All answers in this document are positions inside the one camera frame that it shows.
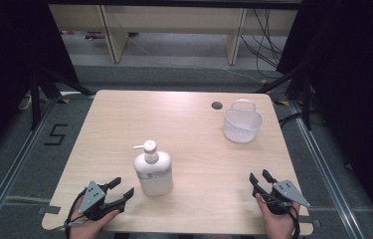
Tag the person's left hand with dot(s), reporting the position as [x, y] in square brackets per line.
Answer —
[89, 229]

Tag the metal floor rail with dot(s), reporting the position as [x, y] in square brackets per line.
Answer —
[326, 172]
[11, 166]

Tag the person's right hand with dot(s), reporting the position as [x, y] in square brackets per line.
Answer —
[278, 227]

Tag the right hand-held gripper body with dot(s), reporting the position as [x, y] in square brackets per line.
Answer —
[285, 194]

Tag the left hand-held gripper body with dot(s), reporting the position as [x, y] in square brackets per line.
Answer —
[92, 198]

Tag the white pump bottle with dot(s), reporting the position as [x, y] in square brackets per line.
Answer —
[154, 174]

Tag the black curtain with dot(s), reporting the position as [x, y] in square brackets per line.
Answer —
[11, 49]
[353, 83]

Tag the black metal stand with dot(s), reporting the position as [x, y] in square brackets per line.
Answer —
[35, 99]
[306, 99]

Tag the round black table grommet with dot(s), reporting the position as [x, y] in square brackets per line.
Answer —
[217, 105]

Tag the light wooden cabinet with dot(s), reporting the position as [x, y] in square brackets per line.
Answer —
[174, 18]

